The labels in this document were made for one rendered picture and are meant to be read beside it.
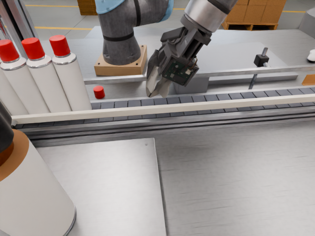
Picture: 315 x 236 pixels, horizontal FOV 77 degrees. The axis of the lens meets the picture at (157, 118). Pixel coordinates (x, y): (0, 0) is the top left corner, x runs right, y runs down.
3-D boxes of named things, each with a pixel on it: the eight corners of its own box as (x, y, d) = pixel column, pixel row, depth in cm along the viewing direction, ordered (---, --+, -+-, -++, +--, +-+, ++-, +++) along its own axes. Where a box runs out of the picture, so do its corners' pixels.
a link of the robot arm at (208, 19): (191, -12, 39) (221, 9, 42) (178, 10, 41) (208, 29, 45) (201, -3, 33) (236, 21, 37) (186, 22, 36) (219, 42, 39)
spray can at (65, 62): (70, 116, 54) (38, 41, 40) (78, 104, 57) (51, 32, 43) (88, 118, 53) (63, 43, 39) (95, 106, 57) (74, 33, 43)
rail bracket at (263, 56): (251, 104, 65) (271, 57, 54) (242, 91, 70) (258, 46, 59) (261, 103, 65) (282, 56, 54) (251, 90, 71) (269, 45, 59)
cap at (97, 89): (102, 99, 67) (100, 91, 65) (93, 98, 68) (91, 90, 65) (106, 93, 69) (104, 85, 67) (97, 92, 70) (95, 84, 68)
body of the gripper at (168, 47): (155, 77, 42) (188, 23, 35) (151, 58, 48) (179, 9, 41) (184, 90, 45) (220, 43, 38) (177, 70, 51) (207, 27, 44)
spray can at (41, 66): (56, 123, 52) (17, 47, 38) (51, 112, 55) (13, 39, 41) (75, 116, 54) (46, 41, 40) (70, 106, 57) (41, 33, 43)
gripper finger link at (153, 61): (141, 76, 48) (159, 45, 43) (141, 73, 49) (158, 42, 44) (158, 83, 50) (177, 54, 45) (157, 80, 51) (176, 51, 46)
